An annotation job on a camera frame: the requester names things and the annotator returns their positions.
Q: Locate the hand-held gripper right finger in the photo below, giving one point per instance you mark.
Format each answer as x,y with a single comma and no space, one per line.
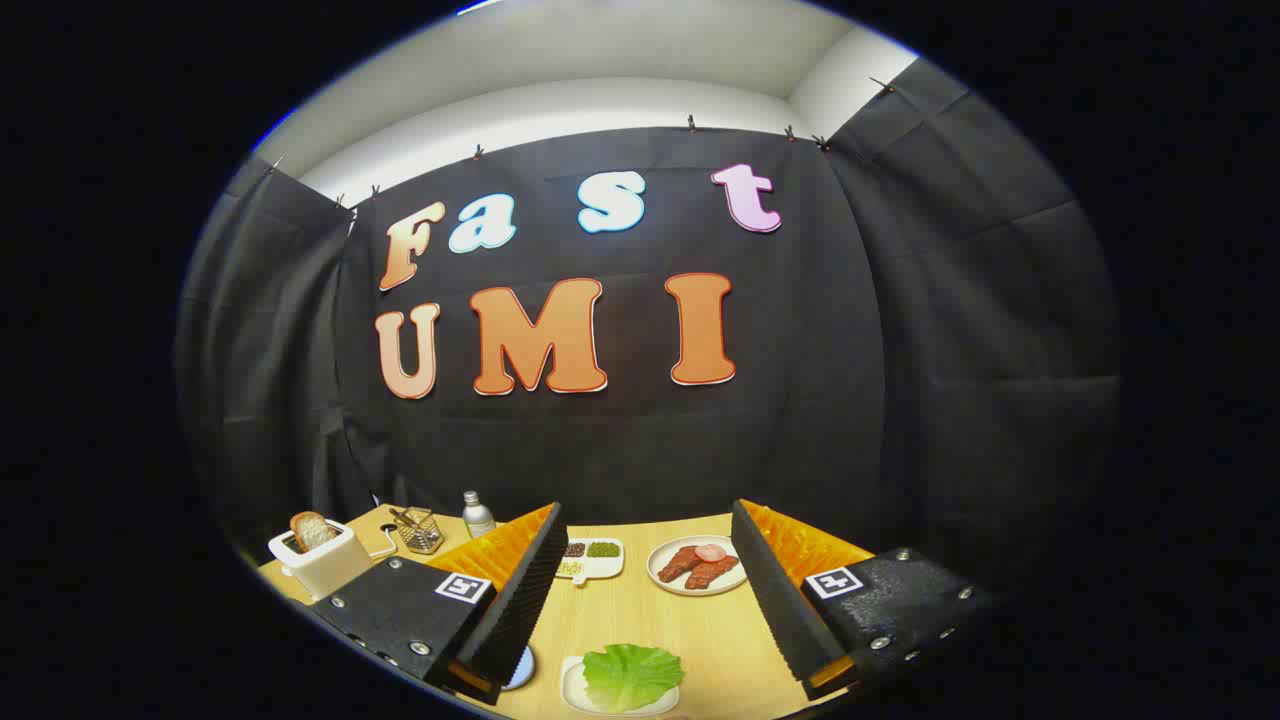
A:
780,600

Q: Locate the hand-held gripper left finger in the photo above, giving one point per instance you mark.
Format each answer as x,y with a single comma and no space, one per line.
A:
520,600

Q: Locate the green lettuce leaf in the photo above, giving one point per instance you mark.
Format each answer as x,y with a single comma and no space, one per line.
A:
630,675

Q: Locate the toasted bread slice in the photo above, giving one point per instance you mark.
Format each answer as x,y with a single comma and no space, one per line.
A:
312,530

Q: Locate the blue round plate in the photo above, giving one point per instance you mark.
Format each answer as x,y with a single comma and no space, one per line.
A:
522,668

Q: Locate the brown meat slice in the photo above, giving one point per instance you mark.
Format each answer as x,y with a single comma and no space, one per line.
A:
712,574
680,565

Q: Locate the small pink ham slice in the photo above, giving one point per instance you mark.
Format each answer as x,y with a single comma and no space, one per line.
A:
710,552

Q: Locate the white divided dish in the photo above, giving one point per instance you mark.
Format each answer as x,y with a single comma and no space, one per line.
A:
600,566

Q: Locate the white round plate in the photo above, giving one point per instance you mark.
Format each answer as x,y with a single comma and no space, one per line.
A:
690,590

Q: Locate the green label metal bottle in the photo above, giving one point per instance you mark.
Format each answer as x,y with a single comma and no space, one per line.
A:
478,518

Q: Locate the pile of green beans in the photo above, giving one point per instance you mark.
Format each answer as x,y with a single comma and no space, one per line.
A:
602,549

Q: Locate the white square plate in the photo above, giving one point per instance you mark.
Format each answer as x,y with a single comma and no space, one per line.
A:
572,685

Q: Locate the white toaster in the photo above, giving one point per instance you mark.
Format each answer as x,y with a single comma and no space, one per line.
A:
330,570

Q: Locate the row of black cloth clips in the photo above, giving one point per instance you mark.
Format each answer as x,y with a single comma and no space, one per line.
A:
690,123

